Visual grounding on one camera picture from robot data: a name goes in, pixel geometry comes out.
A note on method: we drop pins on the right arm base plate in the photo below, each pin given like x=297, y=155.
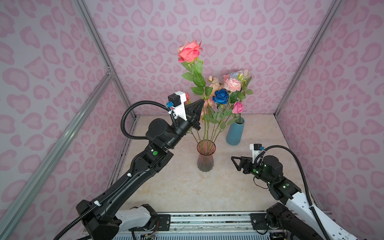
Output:
x=259, y=221

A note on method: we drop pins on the magenta rose stem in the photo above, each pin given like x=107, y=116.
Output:
x=234, y=115

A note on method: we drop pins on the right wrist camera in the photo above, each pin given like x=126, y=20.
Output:
x=257, y=152

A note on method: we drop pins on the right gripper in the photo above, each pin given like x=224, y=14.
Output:
x=244, y=160

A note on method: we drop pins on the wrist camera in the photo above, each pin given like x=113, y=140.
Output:
x=176, y=102
x=257, y=152

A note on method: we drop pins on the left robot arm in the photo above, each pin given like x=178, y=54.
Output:
x=99, y=215

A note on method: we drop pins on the red glass vase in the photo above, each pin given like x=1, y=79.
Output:
x=206, y=149

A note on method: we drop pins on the blue rose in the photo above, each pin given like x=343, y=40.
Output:
x=219, y=112

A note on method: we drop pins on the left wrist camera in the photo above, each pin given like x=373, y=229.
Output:
x=176, y=102

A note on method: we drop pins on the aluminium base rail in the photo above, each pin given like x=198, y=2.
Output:
x=208, y=226

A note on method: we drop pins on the pale blue rose stem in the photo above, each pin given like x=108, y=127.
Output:
x=235, y=75

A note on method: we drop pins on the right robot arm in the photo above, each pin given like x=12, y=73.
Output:
x=293, y=212

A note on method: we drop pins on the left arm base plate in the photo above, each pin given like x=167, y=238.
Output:
x=157, y=223

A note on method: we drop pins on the coral rose spray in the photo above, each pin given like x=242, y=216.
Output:
x=206, y=117

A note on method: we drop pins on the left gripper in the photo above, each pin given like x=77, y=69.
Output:
x=191, y=109

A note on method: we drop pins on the large coral rose stem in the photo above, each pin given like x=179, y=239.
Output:
x=188, y=57

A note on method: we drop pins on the teal ceramic vase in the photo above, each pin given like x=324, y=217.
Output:
x=235, y=132

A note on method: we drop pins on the aluminium frame diagonal strut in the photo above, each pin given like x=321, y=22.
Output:
x=32, y=188

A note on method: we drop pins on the peach rose spray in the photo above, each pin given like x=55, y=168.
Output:
x=232, y=86

